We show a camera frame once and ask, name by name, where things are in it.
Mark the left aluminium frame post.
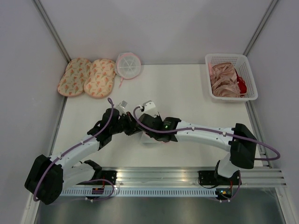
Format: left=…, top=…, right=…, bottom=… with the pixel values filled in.
left=32, top=0, right=71, bottom=63

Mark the left floral peach laundry bag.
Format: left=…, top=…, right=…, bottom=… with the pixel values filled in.
left=57, top=57, right=91, bottom=97

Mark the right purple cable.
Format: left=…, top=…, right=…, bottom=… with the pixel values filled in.
left=133, top=106, right=281, bottom=203

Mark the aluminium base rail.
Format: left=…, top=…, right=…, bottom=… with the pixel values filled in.
left=90, top=167, right=286, bottom=188

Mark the white slotted cable duct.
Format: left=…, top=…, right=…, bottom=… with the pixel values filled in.
left=60, top=187, right=217, bottom=197

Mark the white pink mesh laundry bag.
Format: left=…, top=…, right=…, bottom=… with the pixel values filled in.
left=140, top=132, right=156, bottom=144

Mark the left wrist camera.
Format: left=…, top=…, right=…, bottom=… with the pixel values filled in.
left=116, top=100, right=128, bottom=114

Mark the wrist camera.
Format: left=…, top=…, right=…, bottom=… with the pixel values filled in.
left=116, top=100, right=128, bottom=114
left=142, top=100, right=160, bottom=118

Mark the purple cable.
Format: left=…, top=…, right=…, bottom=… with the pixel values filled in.
left=133, top=106, right=281, bottom=203
left=32, top=98, right=115, bottom=205

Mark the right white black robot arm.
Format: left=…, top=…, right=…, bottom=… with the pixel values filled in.
left=136, top=113, right=256, bottom=184

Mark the right aluminium frame post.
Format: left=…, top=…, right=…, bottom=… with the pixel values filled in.
left=243, top=0, right=280, bottom=56

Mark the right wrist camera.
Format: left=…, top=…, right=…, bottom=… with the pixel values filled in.
left=142, top=100, right=160, bottom=118

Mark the pink bras pile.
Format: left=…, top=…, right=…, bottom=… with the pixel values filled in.
left=208, top=62, right=241, bottom=98

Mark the floral peach laundry bag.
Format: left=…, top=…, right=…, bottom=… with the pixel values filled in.
left=84, top=59, right=116, bottom=98
left=57, top=57, right=91, bottom=97

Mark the red bra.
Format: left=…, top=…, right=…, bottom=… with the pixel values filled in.
left=235, top=70, right=247, bottom=95

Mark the aluminium frame post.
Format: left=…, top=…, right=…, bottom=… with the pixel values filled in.
left=243, top=0, right=280, bottom=56
left=32, top=0, right=71, bottom=63

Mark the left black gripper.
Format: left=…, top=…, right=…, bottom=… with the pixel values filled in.
left=110, top=112, right=142, bottom=136

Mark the white plastic basket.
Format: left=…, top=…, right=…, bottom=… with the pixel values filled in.
left=205, top=53, right=258, bottom=103

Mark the right floral peach laundry bag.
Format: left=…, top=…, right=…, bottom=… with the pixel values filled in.
left=84, top=59, right=116, bottom=98

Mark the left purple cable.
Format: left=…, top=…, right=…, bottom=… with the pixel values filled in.
left=32, top=98, right=115, bottom=205

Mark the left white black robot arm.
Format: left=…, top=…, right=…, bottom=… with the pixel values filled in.
left=24, top=108, right=141, bottom=205

